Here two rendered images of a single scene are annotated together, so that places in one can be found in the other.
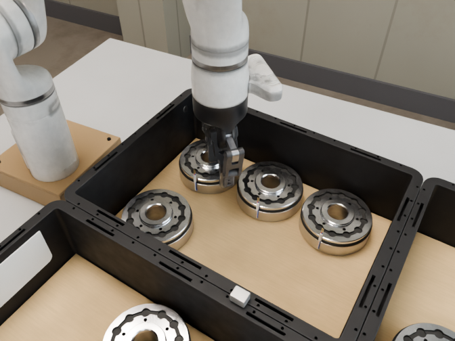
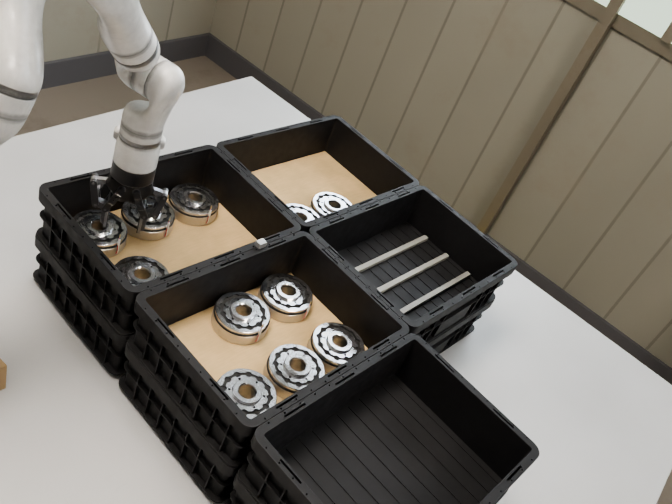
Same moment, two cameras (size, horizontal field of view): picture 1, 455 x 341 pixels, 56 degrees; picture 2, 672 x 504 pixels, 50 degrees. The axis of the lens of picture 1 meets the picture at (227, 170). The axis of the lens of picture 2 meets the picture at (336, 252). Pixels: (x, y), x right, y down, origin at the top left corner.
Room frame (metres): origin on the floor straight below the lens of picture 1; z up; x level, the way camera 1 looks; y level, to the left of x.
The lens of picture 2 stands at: (0.14, 1.02, 1.78)
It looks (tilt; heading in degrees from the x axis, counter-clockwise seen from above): 38 degrees down; 267
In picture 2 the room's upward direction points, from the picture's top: 24 degrees clockwise
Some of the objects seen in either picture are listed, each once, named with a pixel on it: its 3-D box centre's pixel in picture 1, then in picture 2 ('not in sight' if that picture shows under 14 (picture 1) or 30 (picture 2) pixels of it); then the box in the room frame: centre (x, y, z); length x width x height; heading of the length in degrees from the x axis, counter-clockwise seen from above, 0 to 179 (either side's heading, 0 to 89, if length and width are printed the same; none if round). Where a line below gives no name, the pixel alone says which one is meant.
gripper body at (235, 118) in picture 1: (220, 115); (131, 179); (0.48, 0.01, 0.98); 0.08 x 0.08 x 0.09
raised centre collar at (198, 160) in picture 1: (210, 157); (99, 226); (0.52, 0.03, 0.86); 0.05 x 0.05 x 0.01
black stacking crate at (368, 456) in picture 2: not in sight; (392, 464); (-0.11, 0.29, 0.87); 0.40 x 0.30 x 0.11; 58
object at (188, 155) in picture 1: (210, 159); (98, 228); (0.52, 0.03, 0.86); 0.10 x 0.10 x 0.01
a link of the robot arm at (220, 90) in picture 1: (233, 68); (139, 140); (0.48, -0.01, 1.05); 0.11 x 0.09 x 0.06; 108
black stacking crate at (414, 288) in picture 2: not in sight; (407, 268); (-0.07, -0.21, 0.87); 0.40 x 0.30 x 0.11; 58
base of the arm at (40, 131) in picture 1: (42, 131); not in sight; (0.61, 0.34, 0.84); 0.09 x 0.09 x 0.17; 62
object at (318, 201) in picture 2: not in sight; (333, 206); (0.12, -0.33, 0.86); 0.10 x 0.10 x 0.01
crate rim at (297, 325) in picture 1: (246, 189); (176, 212); (0.40, -0.03, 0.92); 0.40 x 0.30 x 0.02; 58
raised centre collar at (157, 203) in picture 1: (156, 213); (141, 274); (0.40, 0.10, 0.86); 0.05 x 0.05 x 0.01
